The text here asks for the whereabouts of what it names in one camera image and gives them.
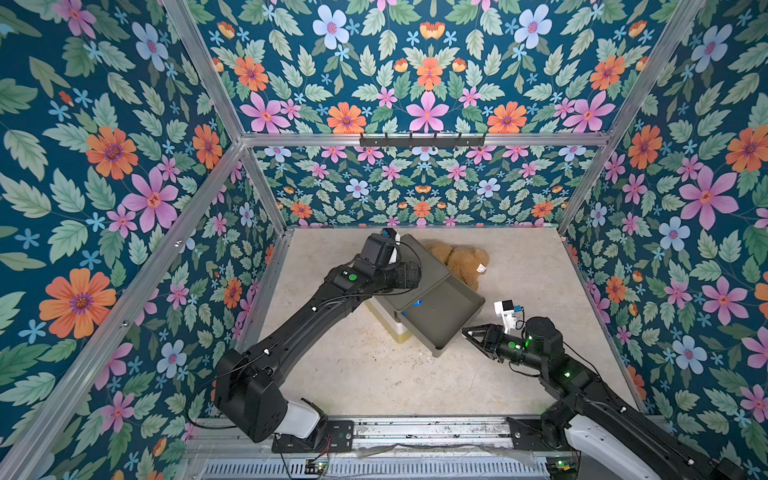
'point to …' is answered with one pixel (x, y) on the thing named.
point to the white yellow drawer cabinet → (387, 317)
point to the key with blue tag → (418, 303)
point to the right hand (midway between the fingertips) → (465, 336)
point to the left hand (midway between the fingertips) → (412, 270)
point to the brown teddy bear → (466, 263)
